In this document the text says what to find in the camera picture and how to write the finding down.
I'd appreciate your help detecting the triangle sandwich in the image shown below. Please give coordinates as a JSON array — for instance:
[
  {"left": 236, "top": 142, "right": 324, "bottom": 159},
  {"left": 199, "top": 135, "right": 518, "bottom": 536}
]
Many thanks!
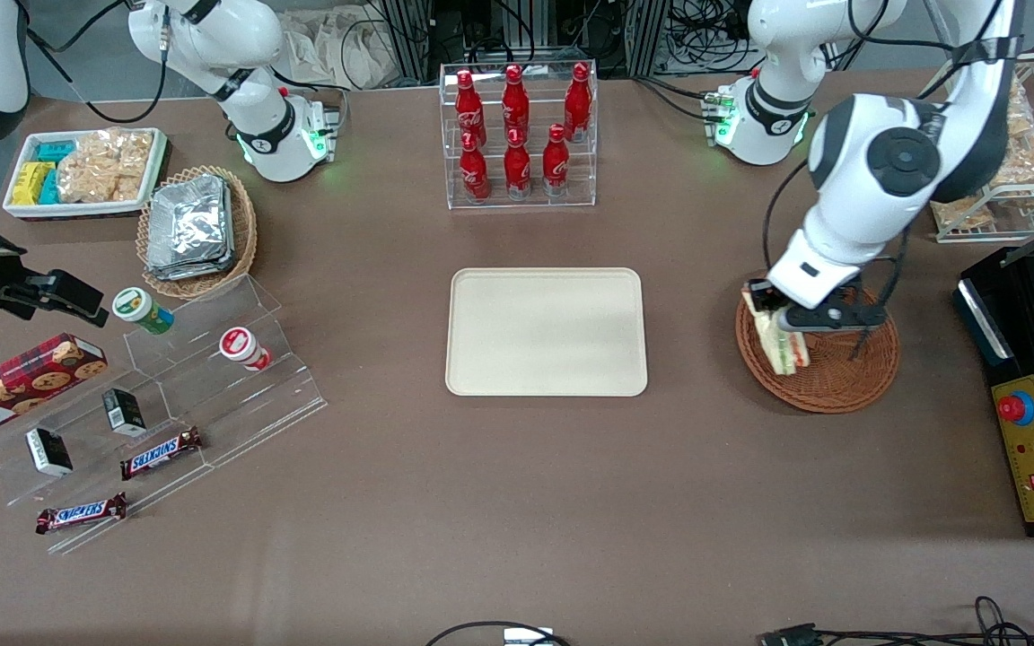
[{"left": 741, "top": 285, "right": 811, "bottom": 377}]

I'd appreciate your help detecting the white rectangular snack tray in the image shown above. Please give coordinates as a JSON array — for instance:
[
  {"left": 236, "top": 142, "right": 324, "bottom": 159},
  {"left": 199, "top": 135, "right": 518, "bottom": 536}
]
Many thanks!
[{"left": 3, "top": 127, "right": 169, "bottom": 222}]

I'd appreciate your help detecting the brown round wicker basket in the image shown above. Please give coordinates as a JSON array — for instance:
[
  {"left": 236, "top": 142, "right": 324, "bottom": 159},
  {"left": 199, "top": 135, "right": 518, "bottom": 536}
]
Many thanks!
[{"left": 735, "top": 262, "right": 901, "bottom": 415}]

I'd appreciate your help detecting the oval wicker basket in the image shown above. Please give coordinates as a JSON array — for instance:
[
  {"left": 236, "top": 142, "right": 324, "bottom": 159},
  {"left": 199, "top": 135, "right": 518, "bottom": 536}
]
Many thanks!
[{"left": 136, "top": 165, "right": 259, "bottom": 301}]

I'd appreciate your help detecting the beige plastic tray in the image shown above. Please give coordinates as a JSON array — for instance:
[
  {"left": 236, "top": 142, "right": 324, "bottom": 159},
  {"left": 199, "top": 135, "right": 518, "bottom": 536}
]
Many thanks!
[{"left": 445, "top": 267, "right": 649, "bottom": 397}]

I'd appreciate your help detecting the green lidded snack cup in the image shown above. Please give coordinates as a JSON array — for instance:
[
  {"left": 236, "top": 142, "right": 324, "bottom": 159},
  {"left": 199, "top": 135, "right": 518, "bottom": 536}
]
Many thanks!
[{"left": 112, "top": 287, "right": 175, "bottom": 336}]

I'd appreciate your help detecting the red tartan cookie box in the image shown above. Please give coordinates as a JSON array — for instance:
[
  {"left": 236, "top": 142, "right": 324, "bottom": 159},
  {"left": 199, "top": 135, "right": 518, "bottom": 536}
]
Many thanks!
[{"left": 0, "top": 333, "right": 109, "bottom": 443}]

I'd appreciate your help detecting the yellow snack pack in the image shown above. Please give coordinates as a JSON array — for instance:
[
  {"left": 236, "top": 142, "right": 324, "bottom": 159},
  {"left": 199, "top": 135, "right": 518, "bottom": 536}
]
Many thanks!
[{"left": 12, "top": 161, "right": 56, "bottom": 206}]

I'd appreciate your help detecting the silver foil pack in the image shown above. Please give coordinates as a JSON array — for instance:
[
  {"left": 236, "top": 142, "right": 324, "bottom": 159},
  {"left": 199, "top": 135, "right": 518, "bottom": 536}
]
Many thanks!
[
  {"left": 149, "top": 175, "right": 232, "bottom": 263},
  {"left": 145, "top": 242, "right": 237, "bottom": 282}
]

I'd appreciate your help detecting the small black box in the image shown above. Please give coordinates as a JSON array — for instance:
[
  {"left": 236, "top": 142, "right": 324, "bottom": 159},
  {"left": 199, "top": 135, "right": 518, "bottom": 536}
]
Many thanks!
[
  {"left": 102, "top": 388, "right": 148, "bottom": 439},
  {"left": 26, "top": 427, "right": 74, "bottom": 478}
]

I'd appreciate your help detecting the clear bag of crackers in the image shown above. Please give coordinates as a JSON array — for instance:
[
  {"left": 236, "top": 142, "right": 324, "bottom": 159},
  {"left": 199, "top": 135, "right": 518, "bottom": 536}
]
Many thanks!
[{"left": 57, "top": 128, "right": 155, "bottom": 205}]

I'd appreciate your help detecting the red lidded snack cup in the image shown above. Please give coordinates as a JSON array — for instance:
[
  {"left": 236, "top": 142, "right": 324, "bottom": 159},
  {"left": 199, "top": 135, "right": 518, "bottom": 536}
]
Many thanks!
[{"left": 219, "top": 327, "right": 273, "bottom": 372}]

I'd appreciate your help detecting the brown Snickers bar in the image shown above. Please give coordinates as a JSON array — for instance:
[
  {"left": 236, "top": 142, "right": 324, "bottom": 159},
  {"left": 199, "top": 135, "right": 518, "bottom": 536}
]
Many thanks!
[
  {"left": 120, "top": 427, "right": 206, "bottom": 482},
  {"left": 36, "top": 492, "right": 129, "bottom": 537}
]

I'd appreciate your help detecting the clear acrylic step shelf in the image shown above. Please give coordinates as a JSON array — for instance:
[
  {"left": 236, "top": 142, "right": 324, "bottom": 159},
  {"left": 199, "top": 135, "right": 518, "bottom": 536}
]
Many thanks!
[{"left": 0, "top": 274, "right": 329, "bottom": 555}]

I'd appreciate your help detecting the red cola bottle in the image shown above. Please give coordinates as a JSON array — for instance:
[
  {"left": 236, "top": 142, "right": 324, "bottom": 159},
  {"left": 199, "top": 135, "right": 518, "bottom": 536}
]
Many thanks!
[
  {"left": 459, "top": 132, "right": 492, "bottom": 203},
  {"left": 454, "top": 70, "right": 487, "bottom": 149},
  {"left": 501, "top": 65, "right": 531, "bottom": 144},
  {"left": 503, "top": 128, "right": 533, "bottom": 200},
  {"left": 564, "top": 63, "right": 593, "bottom": 143},
  {"left": 541, "top": 124, "right": 572, "bottom": 196}
]

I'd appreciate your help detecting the clear acrylic bottle rack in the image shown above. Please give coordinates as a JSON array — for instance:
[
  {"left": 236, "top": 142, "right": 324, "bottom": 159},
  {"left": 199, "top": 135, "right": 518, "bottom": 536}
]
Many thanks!
[{"left": 439, "top": 61, "right": 599, "bottom": 211}]

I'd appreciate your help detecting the black machine with yellow panel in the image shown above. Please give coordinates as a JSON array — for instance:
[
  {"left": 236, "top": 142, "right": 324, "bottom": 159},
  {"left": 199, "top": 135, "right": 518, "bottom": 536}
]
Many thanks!
[{"left": 954, "top": 246, "right": 1034, "bottom": 540}]

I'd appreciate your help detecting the beige cloth bag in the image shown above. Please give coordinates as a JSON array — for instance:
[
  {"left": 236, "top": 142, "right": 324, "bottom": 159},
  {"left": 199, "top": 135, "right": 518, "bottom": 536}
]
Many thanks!
[{"left": 278, "top": 7, "right": 393, "bottom": 92}]

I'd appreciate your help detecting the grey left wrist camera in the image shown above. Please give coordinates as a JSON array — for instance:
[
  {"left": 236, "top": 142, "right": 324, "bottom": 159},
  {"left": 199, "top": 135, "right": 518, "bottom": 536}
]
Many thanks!
[{"left": 804, "top": 302, "right": 889, "bottom": 333}]

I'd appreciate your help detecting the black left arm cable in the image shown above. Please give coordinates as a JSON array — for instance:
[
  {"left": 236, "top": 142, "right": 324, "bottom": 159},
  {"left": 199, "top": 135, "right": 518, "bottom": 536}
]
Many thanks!
[{"left": 762, "top": 160, "right": 811, "bottom": 275}]

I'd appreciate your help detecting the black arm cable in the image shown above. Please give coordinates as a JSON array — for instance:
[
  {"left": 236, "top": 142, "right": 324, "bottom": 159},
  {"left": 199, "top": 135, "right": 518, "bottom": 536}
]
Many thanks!
[
  {"left": 23, "top": 0, "right": 169, "bottom": 126},
  {"left": 762, "top": 160, "right": 811, "bottom": 275}
]

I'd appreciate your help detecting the white wire rack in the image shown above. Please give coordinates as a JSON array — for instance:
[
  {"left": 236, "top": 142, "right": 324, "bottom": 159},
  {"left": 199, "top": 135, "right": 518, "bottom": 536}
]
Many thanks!
[{"left": 921, "top": 52, "right": 1034, "bottom": 245}]

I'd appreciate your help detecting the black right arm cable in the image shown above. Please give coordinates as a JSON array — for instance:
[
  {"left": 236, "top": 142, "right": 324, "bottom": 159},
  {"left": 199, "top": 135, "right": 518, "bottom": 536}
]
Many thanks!
[{"left": 23, "top": 0, "right": 169, "bottom": 126}]

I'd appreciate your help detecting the aluminium frame post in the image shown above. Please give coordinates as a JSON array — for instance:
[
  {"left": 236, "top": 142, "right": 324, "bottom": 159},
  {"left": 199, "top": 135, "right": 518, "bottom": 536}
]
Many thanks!
[
  {"left": 380, "top": 0, "right": 434, "bottom": 84},
  {"left": 624, "top": 0, "right": 673, "bottom": 78}
]

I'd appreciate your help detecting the black cable connector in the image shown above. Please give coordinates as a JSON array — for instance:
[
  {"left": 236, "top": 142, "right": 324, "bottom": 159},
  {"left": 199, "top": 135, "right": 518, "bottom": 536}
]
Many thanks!
[{"left": 760, "top": 623, "right": 819, "bottom": 646}]

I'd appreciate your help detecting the black cable bundle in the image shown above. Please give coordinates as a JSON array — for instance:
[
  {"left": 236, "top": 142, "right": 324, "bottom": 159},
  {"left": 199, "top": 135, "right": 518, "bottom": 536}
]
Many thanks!
[{"left": 817, "top": 596, "right": 1034, "bottom": 646}]

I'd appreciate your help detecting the black looped cable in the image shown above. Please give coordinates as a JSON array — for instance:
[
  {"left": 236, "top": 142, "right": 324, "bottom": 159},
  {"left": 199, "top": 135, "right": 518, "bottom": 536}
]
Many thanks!
[{"left": 425, "top": 620, "right": 573, "bottom": 646}]

